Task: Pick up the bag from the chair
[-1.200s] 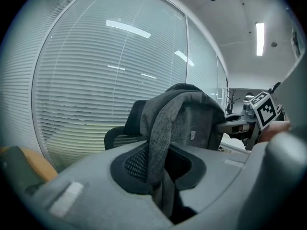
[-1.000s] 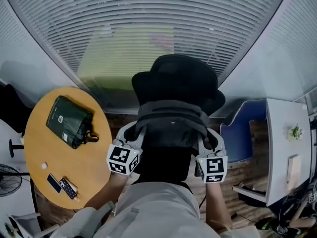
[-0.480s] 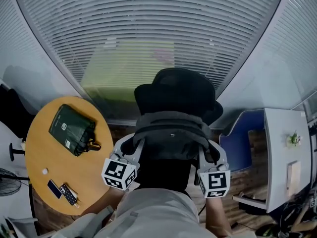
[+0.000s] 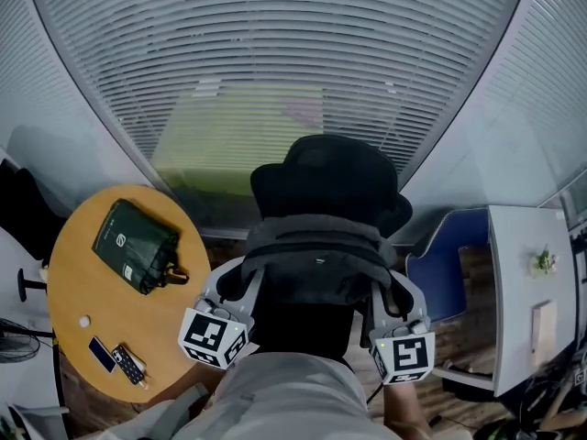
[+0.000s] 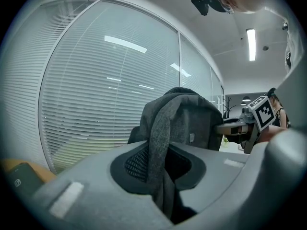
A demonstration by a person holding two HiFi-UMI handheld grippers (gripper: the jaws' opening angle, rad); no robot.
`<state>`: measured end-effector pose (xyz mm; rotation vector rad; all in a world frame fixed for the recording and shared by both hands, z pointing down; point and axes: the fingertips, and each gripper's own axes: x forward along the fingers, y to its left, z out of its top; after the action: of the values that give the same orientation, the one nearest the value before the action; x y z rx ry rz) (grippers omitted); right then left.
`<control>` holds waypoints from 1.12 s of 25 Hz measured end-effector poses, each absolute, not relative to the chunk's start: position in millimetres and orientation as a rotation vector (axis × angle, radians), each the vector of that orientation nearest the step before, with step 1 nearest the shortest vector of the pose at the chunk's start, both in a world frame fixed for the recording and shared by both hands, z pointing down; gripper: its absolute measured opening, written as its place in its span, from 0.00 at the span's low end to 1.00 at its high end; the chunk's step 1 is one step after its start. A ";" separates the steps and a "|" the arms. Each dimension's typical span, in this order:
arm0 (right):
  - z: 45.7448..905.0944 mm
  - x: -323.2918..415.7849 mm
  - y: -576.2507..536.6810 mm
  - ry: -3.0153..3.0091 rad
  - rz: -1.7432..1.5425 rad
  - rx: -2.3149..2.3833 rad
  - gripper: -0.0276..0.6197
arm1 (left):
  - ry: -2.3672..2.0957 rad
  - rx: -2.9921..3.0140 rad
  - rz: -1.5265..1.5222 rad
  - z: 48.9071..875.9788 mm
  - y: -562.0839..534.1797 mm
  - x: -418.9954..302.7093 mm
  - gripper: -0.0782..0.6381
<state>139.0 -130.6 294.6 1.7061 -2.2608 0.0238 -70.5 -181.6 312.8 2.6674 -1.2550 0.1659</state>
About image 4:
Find round wooden table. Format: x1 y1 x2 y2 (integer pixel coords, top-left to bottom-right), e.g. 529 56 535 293
47 184 213 404

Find black object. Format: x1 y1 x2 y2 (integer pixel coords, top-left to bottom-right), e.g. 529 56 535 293
0 157 70 263

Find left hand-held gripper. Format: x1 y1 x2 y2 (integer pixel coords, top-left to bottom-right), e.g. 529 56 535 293
177 262 267 370

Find grey backpack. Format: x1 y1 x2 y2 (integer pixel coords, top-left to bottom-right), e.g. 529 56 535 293
240 214 398 306

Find black standing fan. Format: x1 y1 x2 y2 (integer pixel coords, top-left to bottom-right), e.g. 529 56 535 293
0 317 56 364

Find smartphone in dotted case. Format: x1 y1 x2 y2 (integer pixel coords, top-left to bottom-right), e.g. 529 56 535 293
111 344 149 388

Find person's right forearm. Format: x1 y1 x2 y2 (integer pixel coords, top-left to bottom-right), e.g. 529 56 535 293
382 382 430 439

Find white desk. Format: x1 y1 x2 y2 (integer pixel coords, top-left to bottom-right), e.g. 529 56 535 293
430 204 577 398

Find small potted flower plant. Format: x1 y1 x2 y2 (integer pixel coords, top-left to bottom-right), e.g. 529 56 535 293
526 245 559 279

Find dark green tote bag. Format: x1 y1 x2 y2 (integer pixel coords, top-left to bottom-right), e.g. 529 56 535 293
91 198 190 296

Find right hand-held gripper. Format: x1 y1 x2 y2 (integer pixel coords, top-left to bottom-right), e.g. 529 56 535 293
369 272 437 386

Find beige box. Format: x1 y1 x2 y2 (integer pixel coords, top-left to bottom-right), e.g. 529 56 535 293
530 300 559 369

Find person's white shirt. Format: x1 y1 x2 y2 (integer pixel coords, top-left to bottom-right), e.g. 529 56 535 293
80 352 473 440

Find white smartphone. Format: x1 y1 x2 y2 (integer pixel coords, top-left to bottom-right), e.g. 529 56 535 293
87 335 117 375

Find black mesh office chair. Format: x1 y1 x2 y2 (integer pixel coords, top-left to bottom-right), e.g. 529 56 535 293
249 134 414 361

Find blue chair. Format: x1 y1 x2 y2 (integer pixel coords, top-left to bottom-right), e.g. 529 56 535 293
404 207 491 324

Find white side table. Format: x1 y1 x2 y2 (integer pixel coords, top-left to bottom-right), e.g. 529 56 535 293
0 403 70 440

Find black T-shaped stand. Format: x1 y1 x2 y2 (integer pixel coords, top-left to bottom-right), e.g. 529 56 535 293
17 268 47 303

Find white window blinds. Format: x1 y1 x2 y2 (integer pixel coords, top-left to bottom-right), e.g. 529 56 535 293
0 0 587 228

